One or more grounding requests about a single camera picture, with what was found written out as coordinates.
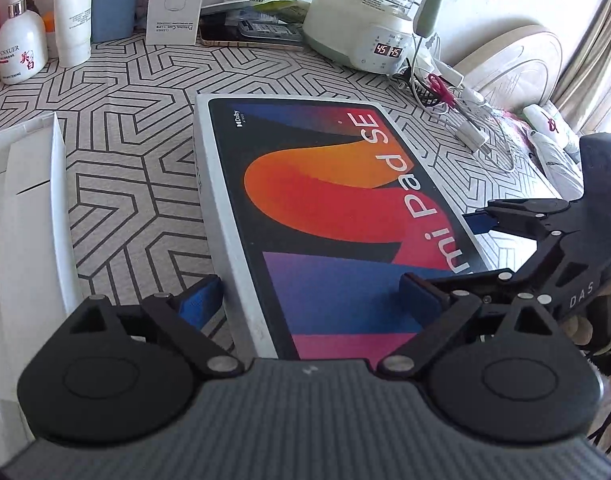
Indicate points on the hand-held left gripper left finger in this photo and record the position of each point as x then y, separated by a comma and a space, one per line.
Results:
200, 302

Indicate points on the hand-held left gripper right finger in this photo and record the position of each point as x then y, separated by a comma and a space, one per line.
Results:
420, 297

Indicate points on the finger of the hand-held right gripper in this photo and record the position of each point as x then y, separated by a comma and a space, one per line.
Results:
475, 280
478, 222

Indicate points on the colourful tablet box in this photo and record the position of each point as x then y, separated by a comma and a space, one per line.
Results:
335, 185

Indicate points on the geometric patterned desktop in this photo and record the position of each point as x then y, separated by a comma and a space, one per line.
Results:
135, 110

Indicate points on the person's right hand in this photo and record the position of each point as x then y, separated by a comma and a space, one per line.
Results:
578, 330

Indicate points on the white adapter plug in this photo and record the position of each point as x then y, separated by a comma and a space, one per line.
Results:
473, 136

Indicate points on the pink floral cloth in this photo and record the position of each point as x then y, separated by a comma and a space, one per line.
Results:
515, 132

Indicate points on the white bottle red mark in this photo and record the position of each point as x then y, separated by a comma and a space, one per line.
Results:
550, 125

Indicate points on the red scissors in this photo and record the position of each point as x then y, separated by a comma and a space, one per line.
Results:
440, 87

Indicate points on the beige padded chair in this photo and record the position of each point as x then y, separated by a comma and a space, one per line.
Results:
510, 65

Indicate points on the beige curtain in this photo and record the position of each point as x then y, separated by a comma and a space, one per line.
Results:
595, 35

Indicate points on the cream kettle warmer base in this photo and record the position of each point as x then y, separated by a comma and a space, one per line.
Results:
345, 30

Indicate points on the dark tray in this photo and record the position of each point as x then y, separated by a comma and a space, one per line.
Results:
220, 40

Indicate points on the blue pack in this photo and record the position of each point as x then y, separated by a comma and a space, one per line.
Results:
268, 30

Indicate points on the green packet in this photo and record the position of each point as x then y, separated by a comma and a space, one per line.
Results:
285, 9

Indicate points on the tall white carton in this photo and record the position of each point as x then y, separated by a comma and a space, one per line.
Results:
175, 0

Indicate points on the blue pen holder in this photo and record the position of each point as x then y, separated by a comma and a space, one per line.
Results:
115, 10

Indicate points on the white pump bottle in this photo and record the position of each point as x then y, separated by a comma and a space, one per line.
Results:
20, 55

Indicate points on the white tube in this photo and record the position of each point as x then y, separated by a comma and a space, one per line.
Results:
72, 15

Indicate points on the small orange object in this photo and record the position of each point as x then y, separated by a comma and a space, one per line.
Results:
48, 22

